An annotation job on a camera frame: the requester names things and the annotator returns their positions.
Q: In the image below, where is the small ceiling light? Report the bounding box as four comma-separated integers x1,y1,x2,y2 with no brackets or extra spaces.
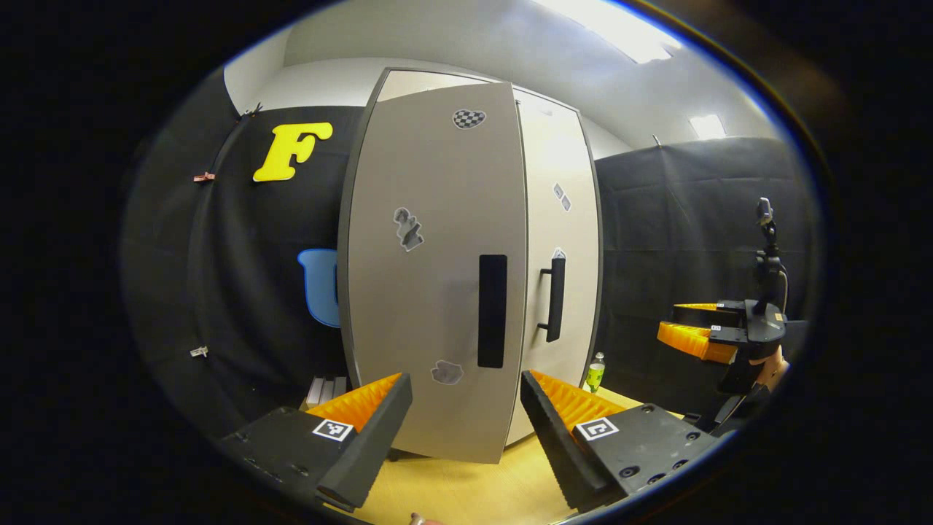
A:
689,113,727,141

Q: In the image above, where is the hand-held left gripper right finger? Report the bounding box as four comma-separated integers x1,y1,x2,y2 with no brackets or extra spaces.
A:
520,369,724,513

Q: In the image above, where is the white shoe cabinet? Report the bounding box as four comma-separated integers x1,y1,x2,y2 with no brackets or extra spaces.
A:
337,67,606,465

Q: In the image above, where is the large ceiling light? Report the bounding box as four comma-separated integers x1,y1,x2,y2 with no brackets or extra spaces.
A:
532,0,682,65

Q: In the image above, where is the black door handle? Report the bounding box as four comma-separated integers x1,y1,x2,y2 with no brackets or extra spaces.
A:
477,254,508,369
537,257,567,343

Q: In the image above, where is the white shoe cabinet door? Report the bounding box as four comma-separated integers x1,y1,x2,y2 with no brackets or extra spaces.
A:
507,87,604,447
343,80,529,465

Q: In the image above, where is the black backdrop cloth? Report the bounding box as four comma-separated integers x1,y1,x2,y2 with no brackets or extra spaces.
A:
120,69,365,453
594,135,824,431

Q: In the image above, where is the stack of white boards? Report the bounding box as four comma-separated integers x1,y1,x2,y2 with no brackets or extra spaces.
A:
306,376,349,409

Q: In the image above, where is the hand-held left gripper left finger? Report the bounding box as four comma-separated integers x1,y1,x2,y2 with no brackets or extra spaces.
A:
219,372,413,513

